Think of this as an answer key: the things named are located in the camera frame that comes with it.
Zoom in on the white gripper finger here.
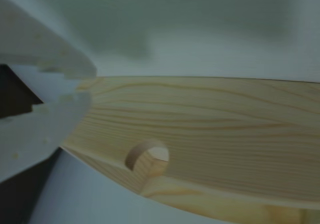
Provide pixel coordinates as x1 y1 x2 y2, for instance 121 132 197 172
0 0 98 80
0 91 92 184

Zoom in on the light wooden box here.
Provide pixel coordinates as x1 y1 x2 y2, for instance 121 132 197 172
59 75 320 224

